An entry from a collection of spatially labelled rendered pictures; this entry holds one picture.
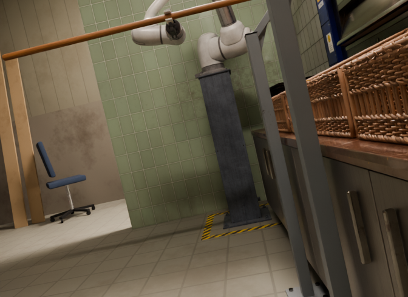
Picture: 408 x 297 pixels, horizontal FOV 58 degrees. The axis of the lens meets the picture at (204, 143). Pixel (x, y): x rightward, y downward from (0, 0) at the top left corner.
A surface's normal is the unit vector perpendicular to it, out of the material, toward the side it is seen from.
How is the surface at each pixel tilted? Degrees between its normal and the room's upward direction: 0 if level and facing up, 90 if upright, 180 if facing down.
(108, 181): 90
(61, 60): 90
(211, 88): 90
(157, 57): 90
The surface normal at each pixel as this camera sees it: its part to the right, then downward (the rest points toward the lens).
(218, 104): -0.09, 0.07
